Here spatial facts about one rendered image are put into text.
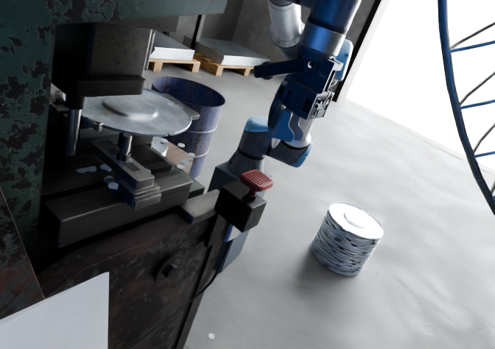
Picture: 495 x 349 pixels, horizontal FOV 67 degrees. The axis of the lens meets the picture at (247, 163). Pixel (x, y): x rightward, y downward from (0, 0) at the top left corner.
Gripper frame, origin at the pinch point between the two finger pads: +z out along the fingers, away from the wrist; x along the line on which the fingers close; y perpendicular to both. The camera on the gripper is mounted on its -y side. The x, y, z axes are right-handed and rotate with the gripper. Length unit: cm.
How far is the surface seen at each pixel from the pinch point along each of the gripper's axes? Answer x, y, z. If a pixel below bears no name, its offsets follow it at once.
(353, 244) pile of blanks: 99, 8, 67
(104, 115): -19.9, -29.5, 7.0
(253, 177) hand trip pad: -1.2, -0.3, 9.1
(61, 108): -26.8, -34.0, 7.2
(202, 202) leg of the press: -4.4, -8.9, 21.0
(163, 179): -14.5, -13.4, 14.7
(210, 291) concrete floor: 34, -20, 85
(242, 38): 430, -352, 63
